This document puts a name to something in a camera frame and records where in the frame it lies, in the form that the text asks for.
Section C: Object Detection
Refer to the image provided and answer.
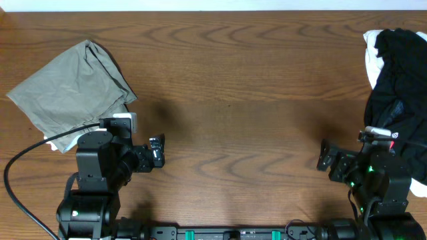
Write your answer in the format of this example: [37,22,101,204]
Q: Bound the khaki green shorts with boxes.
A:
[7,40,137,138]

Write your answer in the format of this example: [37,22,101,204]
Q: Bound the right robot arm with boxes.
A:
[316,139,426,239]

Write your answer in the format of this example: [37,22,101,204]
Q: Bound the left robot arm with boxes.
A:
[56,131,165,239]

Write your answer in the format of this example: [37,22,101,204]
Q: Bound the white Puma t-shirt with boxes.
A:
[47,134,81,153]

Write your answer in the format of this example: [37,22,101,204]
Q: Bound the black garment with red tag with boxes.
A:
[363,27,427,186]

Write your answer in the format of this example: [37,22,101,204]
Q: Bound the white garment under pile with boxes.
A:
[363,28,426,95]

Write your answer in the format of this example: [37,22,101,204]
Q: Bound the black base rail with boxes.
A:
[149,225,318,240]

